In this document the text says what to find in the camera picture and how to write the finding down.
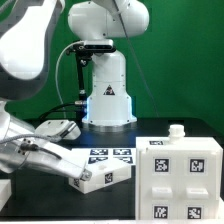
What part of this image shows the white sheet with markers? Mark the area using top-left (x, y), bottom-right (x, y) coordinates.
top-left (72, 148), bottom-right (136, 165)

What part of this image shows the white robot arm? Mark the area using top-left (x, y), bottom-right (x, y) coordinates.
top-left (0, 0), bottom-right (91, 180)

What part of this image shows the white cabinet body box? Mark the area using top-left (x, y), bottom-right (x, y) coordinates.
top-left (135, 124), bottom-right (224, 220)

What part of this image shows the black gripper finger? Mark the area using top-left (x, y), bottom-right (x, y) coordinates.
top-left (80, 169), bottom-right (92, 181)

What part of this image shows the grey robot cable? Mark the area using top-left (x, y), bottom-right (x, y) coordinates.
top-left (113, 0), bottom-right (159, 118)

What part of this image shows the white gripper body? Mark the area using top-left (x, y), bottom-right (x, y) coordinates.
top-left (19, 141), bottom-right (87, 179)

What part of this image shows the white cabinet top block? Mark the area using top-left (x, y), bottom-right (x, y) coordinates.
top-left (69, 158), bottom-right (131, 194)

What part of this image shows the black camera on stand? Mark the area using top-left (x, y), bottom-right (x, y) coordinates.
top-left (66, 39), bottom-right (116, 101)

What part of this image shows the black base cable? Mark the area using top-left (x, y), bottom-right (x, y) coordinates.
top-left (38, 101), bottom-right (88, 120)

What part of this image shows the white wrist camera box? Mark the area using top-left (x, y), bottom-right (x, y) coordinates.
top-left (35, 119), bottom-right (81, 142)

